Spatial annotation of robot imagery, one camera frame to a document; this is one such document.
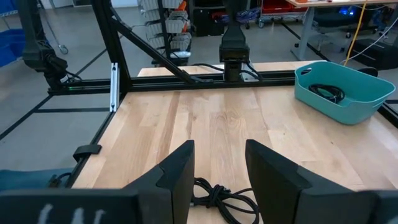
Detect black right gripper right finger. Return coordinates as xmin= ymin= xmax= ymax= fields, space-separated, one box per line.
xmin=244 ymin=139 xmax=379 ymax=224

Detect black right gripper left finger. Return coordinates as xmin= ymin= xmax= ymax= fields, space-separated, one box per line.
xmin=124 ymin=139 xmax=196 ymax=224

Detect black USB-C cable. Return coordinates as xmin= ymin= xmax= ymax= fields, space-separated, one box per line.
xmin=192 ymin=177 xmax=261 ymax=224

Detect purple USB-C cable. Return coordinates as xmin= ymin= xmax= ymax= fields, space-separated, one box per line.
xmin=307 ymin=83 xmax=346 ymax=105

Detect black table edge clip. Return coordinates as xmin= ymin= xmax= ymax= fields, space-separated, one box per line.
xmin=72 ymin=143 xmax=103 ymax=163

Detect teal plastic bin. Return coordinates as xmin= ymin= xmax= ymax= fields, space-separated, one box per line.
xmin=294 ymin=60 xmax=397 ymax=126

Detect dark teal chair seat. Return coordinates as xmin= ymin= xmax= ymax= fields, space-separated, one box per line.
xmin=0 ymin=167 xmax=75 ymax=193

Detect wooden table with white legs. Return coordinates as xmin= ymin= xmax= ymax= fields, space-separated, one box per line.
xmin=285 ymin=0 xmax=398 ymax=62

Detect shelf with white bins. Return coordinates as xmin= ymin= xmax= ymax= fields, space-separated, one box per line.
xmin=136 ymin=0 xmax=193 ymax=60

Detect black floor box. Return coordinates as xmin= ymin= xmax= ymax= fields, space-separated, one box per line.
xmin=347 ymin=38 xmax=398 ymax=72

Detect black cabinet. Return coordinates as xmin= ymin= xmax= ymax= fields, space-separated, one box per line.
xmin=192 ymin=0 xmax=226 ymax=38

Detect metal cart leg with wheel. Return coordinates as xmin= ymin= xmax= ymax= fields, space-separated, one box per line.
xmin=36 ymin=0 xmax=70 ymax=56

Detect red storage bins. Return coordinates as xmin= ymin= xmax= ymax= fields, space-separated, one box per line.
xmin=260 ymin=0 xmax=309 ymax=14

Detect blue storage bin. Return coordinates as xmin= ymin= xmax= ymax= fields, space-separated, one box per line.
xmin=0 ymin=29 xmax=27 ymax=68

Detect black aluminium table frame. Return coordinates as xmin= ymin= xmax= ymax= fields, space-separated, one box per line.
xmin=47 ymin=0 xmax=398 ymax=189

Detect silver bracket on frame post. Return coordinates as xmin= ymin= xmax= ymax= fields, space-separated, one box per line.
xmin=109 ymin=62 xmax=120 ymax=113

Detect yellow floor cable with plug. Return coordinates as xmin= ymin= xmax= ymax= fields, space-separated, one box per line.
xmin=343 ymin=0 xmax=369 ymax=67

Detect white floor cable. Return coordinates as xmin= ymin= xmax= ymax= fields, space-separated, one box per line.
xmin=340 ymin=17 xmax=398 ymax=65

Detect blue cable bundle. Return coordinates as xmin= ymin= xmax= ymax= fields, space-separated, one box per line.
xmin=223 ymin=7 xmax=262 ymax=25

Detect black equipment with cables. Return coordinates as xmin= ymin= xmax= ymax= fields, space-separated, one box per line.
xmin=17 ymin=0 xmax=82 ymax=90

